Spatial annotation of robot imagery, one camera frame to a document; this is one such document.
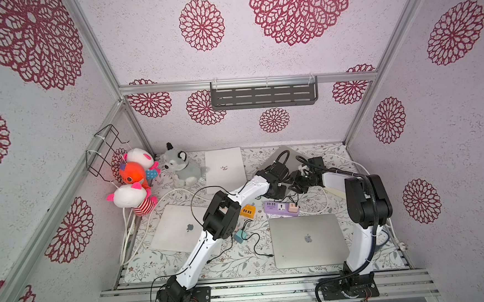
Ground teal charger plug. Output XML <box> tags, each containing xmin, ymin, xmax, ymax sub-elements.
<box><xmin>233</xmin><ymin>229</ymin><xmax>249</xmax><ymax>244</ymax></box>

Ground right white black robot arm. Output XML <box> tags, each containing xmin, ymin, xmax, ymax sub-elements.
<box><xmin>292</xmin><ymin>156</ymin><xmax>393</xmax><ymax>302</ymax></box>

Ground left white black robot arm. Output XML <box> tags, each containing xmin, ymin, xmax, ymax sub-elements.
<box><xmin>160</xmin><ymin>161</ymin><xmax>289</xmax><ymax>302</ymax></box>

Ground silver laptop rear right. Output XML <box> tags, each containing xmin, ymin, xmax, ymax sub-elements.
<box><xmin>258</xmin><ymin>146</ymin><xmax>309</xmax><ymax>173</ymax></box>

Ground white laptop with red logo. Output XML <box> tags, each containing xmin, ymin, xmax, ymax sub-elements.
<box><xmin>205</xmin><ymin>147</ymin><xmax>247</xmax><ymax>195</ymax></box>

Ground silver apple laptop front right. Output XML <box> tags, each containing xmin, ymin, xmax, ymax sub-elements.
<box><xmin>269</xmin><ymin>214</ymin><xmax>349</xmax><ymax>269</ymax></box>

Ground white laptop front left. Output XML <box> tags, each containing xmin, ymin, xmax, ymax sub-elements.
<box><xmin>149</xmin><ymin>205</ymin><xmax>206</xmax><ymax>253</ymax></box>

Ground cream box with green display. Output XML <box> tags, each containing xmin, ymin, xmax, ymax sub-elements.
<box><xmin>324</xmin><ymin>182</ymin><xmax>347</xmax><ymax>199</ymax></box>

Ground purple power strip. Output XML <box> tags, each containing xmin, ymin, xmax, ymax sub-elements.
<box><xmin>263</xmin><ymin>201</ymin><xmax>299</xmax><ymax>217</ymax></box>

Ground orange power strip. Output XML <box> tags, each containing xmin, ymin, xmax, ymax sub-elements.
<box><xmin>240</xmin><ymin>204</ymin><xmax>256</xmax><ymax>220</ymax></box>

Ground grey husky plush toy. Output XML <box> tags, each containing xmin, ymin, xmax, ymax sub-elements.
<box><xmin>163</xmin><ymin>142</ymin><xmax>209</xmax><ymax>188</ymax></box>

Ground white pink plush upper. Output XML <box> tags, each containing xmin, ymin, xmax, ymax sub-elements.
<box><xmin>123</xmin><ymin>148</ymin><xmax>159</xmax><ymax>170</ymax></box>

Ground white plush striped legs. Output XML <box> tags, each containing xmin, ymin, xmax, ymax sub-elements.
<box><xmin>106</xmin><ymin>182</ymin><xmax>159</xmax><ymax>217</ymax></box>

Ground grey metal wall shelf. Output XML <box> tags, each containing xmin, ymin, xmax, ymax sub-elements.
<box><xmin>209</xmin><ymin>77</ymin><xmax>319</xmax><ymax>111</ymax></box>

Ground black wire wall basket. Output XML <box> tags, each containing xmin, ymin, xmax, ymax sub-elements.
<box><xmin>84</xmin><ymin>124</ymin><xmax>129</xmax><ymax>183</ymax></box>

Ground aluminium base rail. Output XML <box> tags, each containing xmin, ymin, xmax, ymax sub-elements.
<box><xmin>97</xmin><ymin>269</ymin><xmax>441</xmax><ymax>302</ymax></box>

